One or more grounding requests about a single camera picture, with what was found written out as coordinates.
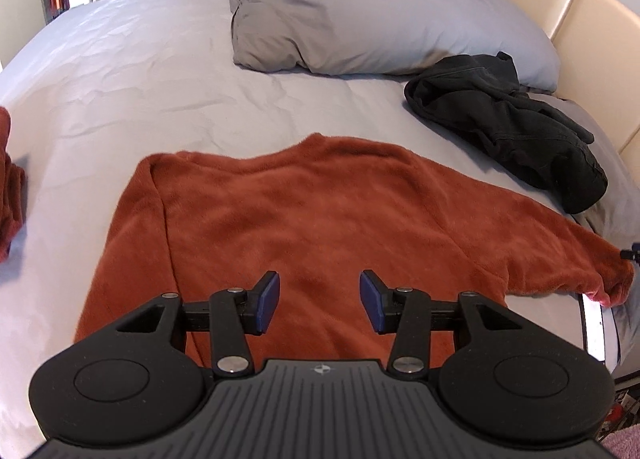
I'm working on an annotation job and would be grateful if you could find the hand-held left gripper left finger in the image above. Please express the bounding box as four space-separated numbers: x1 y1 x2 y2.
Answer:
115 270 281 380

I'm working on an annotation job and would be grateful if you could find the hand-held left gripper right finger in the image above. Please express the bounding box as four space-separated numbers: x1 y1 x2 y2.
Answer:
359 269 524 380

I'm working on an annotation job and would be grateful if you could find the orange fleece sweater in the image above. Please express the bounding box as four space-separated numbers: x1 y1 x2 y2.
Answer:
74 133 637 371

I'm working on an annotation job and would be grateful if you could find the black hoodie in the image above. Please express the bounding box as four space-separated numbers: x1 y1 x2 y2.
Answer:
404 52 609 215

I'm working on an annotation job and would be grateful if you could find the beige padded headboard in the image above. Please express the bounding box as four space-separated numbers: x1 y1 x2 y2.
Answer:
430 0 640 180

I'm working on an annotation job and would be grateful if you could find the bed with grey sheet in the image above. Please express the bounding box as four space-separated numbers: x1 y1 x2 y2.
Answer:
0 0 640 445

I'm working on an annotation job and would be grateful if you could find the grey pillow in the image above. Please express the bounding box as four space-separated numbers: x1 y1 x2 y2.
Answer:
226 0 561 92

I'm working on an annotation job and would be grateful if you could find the folded rust red blanket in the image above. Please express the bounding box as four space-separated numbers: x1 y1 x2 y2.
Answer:
0 106 27 265

